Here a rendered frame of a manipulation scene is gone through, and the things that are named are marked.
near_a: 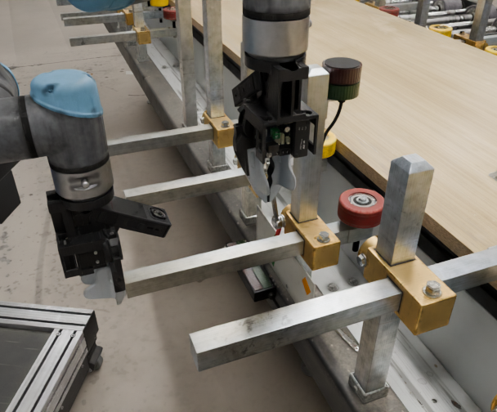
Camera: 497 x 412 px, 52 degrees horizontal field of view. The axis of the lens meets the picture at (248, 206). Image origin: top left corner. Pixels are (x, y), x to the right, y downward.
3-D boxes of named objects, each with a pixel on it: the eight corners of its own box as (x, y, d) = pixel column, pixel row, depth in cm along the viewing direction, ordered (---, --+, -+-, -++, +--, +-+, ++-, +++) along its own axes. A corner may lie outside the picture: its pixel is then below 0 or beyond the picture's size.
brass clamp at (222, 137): (216, 149, 125) (215, 130, 122) (199, 127, 136) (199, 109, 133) (239, 145, 127) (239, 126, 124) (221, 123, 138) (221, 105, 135)
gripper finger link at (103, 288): (87, 310, 79) (76, 264, 74) (126, 300, 81) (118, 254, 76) (90, 324, 77) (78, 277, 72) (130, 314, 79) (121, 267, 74)
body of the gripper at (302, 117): (260, 169, 61) (261, 69, 54) (235, 140, 67) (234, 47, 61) (317, 158, 63) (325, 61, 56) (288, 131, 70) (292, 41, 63)
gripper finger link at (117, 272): (109, 279, 78) (100, 233, 73) (122, 276, 79) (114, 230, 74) (114, 299, 74) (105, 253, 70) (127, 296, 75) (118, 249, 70)
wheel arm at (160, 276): (128, 303, 79) (125, 283, 77) (125, 289, 82) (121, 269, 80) (371, 241, 92) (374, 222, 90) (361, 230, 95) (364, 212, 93)
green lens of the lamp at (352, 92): (331, 102, 77) (333, 88, 76) (313, 89, 82) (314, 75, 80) (365, 97, 79) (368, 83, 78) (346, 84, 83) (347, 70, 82)
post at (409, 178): (358, 428, 83) (410, 167, 56) (347, 410, 86) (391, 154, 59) (377, 421, 84) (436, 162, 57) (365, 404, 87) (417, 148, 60)
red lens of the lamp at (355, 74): (333, 87, 76) (334, 72, 74) (314, 73, 80) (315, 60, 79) (368, 81, 77) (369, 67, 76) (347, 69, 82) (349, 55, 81)
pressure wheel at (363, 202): (347, 268, 90) (354, 214, 84) (325, 242, 96) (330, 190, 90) (386, 257, 93) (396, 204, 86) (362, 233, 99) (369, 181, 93)
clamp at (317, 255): (311, 271, 86) (314, 248, 83) (279, 227, 96) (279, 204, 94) (341, 263, 88) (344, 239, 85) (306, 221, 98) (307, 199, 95)
